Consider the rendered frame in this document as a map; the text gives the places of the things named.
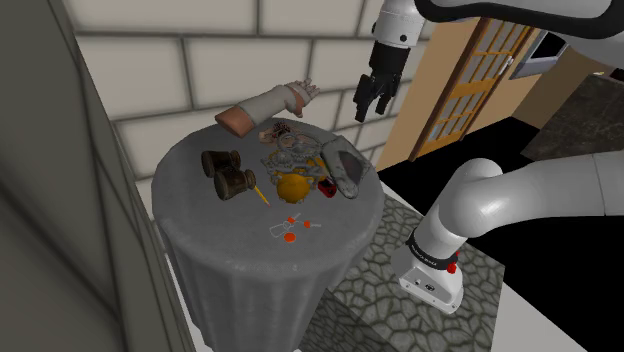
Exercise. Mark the stone patterned robot stand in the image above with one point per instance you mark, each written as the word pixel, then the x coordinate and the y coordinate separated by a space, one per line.
pixel 390 317

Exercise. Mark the grey stone-like shoe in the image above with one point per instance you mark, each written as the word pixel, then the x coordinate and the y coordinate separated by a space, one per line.
pixel 348 168

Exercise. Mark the beige and dark red figure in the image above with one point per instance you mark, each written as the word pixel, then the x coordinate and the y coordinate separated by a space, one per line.
pixel 273 131

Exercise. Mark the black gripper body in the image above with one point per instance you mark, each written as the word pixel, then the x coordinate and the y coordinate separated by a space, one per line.
pixel 388 63

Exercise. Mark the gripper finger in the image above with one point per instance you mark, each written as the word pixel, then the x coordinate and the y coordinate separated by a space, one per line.
pixel 384 104
pixel 363 97

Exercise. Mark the small red toy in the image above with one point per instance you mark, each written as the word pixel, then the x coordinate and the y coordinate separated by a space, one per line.
pixel 326 187

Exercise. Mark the silver ornate metal piece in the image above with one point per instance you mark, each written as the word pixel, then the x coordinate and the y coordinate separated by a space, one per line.
pixel 290 158

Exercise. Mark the grey framed window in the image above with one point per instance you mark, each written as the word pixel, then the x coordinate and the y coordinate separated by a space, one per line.
pixel 541 56

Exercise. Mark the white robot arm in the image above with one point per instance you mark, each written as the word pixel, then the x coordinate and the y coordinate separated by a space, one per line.
pixel 480 202

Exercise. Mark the orange and white small pieces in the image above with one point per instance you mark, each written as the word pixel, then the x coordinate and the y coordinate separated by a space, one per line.
pixel 290 237

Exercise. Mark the bandaged model forearm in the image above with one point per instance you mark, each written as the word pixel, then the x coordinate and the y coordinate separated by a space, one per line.
pixel 261 109

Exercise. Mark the round table with grey cloth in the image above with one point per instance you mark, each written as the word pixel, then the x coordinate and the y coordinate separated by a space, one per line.
pixel 229 263

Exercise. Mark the yellow pencil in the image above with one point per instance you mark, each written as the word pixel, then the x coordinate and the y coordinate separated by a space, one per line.
pixel 262 196

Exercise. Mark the wooden door with glass panes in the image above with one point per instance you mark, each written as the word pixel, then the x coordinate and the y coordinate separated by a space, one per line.
pixel 470 92

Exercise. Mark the yellow round pot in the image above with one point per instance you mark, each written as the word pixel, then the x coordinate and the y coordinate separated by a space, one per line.
pixel 292 189

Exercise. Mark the brown binoculars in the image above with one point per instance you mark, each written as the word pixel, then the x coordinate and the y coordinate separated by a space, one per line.
pixel 229 175

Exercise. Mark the dark stone counter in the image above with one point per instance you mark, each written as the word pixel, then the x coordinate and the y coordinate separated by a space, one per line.
pixel 580 119

